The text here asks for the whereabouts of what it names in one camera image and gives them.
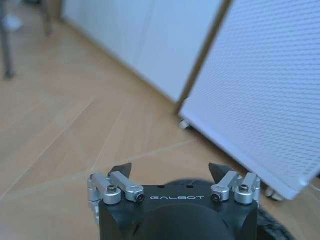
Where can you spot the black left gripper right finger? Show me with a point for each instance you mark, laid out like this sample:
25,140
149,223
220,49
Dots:
232,185

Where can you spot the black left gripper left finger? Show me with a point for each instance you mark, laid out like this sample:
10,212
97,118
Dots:
117,183

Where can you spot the small white caster wheel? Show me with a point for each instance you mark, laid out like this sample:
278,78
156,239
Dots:
273,194
184,123

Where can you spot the white perforated rolling panel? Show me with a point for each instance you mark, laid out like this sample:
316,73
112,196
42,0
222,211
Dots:
257,92

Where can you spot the white cabinet with wood frame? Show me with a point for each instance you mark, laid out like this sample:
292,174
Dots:
140,40

